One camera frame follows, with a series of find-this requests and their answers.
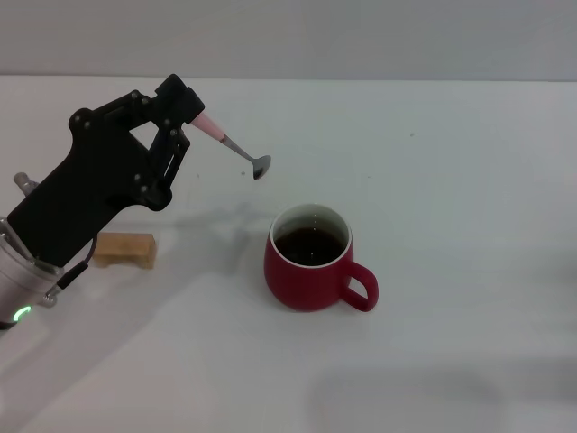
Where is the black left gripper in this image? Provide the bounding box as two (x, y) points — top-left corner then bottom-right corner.
(6, 74), (206, 268)

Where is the pink handled metal spoon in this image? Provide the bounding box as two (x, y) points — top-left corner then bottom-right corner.
(191, 114), (272, 181)

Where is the red ceramic cup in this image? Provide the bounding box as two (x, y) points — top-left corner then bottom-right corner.
(263, 203), (380, 313)

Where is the plain wooden block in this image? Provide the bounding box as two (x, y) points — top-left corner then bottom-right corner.
(92, 232), (158, 271)

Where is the left gripper cable with plug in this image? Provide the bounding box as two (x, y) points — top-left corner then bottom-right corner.
(13, 172), (98, 308)

